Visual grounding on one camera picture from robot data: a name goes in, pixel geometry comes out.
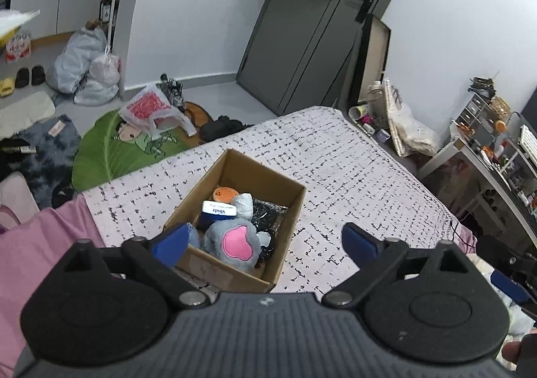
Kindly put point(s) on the wicker basket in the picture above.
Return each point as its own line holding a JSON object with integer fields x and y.
{"x": 500, "y": 108}

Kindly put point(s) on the brown cardboard box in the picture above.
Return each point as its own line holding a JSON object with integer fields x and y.
{"x": 289, "y": 227}

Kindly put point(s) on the pair of black sneakers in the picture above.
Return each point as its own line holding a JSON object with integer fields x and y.
{"x": 173, "y": 90}

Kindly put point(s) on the person's right hand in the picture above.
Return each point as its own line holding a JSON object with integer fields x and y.
{"x": 512, "y": 353}

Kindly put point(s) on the white plastic bag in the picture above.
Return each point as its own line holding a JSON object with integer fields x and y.
{"x": 98, "y": 93}
{"x": 105, "y": 69}

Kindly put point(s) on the purple tissue pack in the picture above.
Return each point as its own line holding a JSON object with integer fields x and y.
{"x": 216, "y": 212}

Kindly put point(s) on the grey drawer organizer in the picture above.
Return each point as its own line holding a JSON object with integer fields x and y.
{"x": 474, "y": 118}

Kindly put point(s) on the beige board black frame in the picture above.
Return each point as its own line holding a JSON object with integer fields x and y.
{"x": 375, "y": 55}

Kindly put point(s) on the green leaf rug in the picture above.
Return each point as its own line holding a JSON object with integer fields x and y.
{"x": 100, "y": 151}

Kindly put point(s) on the yellow white paper cup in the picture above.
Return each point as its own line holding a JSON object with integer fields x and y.
{"x": 358, "y": 112}

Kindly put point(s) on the clear plastic bottle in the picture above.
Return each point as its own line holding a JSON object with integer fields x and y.
{"x": 377, "y": 103}

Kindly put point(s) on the grey plush paw pink pad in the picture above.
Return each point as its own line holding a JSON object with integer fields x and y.
{"x": 235, "y": 246}

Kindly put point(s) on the white desk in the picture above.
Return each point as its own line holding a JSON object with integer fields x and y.
{"x": 444, "y": 155}

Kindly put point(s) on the beige tote bag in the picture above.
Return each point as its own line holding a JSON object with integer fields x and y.
{"x": 413, "y": 130}

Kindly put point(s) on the black fluffy slippers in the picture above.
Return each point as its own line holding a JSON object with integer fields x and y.
{"x": 222, "y": 128}

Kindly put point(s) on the black slipper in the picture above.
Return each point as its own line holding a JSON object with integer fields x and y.
{"x": 38, "y": 74}
{"x": 22, "y": 76}

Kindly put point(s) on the black item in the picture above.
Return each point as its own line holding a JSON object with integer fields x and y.
{"x": 270, "y": 212}

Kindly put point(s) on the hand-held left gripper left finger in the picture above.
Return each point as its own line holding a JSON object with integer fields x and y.
{"x": 172, "y": 246}

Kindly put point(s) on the orange ball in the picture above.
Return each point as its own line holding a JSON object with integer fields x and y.
{"x": 500, "y": 126}

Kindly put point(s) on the yellow slipper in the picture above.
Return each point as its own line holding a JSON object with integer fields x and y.
{"x": 6, "y": 87}

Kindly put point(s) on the grey plastic bag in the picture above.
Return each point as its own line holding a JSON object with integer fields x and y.
{"x": 75, "y": 59}

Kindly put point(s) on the pink bedsheet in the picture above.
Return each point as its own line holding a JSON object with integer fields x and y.
{"x": 33, "y": 243}

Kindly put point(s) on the red white bottle pack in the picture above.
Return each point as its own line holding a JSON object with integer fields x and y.
{"x": 19, "y": 48}

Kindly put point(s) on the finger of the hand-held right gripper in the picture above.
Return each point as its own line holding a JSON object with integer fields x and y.
{"x": 509, "y": 287}
{"x": 503, "y": 254}

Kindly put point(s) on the blue grey fluffy rug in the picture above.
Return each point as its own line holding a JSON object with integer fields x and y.
{"x": 50, "y": 155}

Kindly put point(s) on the brown round mat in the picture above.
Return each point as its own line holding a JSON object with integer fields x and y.
{"x": 199, "y": 111}

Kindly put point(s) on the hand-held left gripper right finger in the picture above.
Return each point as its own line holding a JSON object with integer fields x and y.
{"x": 356, "y": 243}

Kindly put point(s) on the white bag red print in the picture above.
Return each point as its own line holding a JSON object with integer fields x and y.
{"x": 147, "y": 107}

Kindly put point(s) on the dark grey door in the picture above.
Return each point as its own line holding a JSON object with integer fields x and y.
{"x": 302, "y": 46}

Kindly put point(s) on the orange burger plush toy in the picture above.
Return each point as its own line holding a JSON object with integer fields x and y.
{"x": 225, "y": 194}

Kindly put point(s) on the light pink pillow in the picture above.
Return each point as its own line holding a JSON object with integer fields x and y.
{"x": 16, "y": 197}

